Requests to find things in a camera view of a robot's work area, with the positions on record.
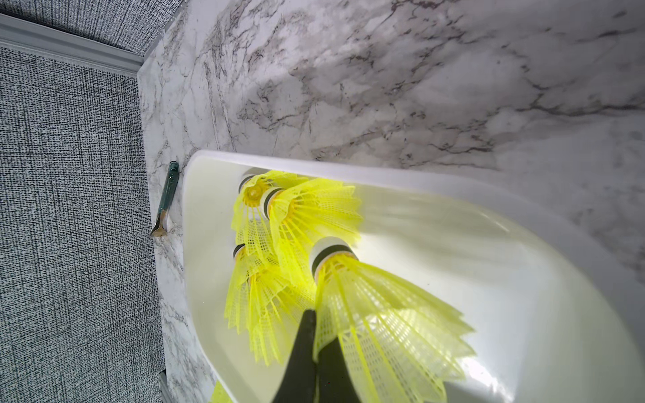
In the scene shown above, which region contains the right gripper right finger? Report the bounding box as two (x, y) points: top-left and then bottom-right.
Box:
(317, 338), (360, 403)

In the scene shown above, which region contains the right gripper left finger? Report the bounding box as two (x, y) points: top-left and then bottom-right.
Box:
(273, 310), (317, 403)

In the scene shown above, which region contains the yellow shuttlecock seven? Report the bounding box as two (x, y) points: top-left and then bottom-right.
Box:
(310, 237), (475, 402)

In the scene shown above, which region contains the yellow shuttlecock six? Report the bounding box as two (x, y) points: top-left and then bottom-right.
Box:
(250, 270), (315, 366)

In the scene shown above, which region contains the yellow shuttlecock one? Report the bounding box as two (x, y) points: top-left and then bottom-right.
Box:
(230, 168), (308, 263)

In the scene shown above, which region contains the yellow shuttlecock two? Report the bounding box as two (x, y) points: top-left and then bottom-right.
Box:
(260, 178), (363, 300)

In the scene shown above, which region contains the white plastic storage box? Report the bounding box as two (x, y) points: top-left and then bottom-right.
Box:
(181, 150), (644, 402)

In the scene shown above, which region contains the yellow shuttlecock five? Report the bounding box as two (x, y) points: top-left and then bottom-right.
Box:
(224, 243), (275, 334)

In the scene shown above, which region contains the green handled brush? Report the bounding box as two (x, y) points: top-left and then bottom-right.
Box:
(150, 161), (180, 238)

